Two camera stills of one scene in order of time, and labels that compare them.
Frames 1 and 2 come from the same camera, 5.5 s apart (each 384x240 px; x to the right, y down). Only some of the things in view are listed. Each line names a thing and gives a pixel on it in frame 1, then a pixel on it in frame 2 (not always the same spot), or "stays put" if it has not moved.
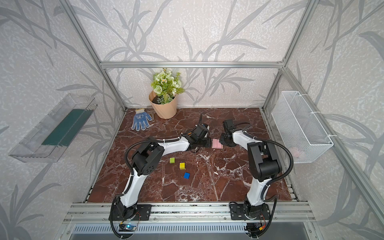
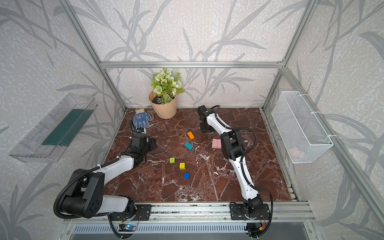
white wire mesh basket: [305, 137] stays put
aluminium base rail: [279, 213] stays put
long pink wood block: [214, 143] stays put
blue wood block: [187, 175] stays put
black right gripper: [225, 139] to [202, 112]
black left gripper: [204, 142] to [149, 144]
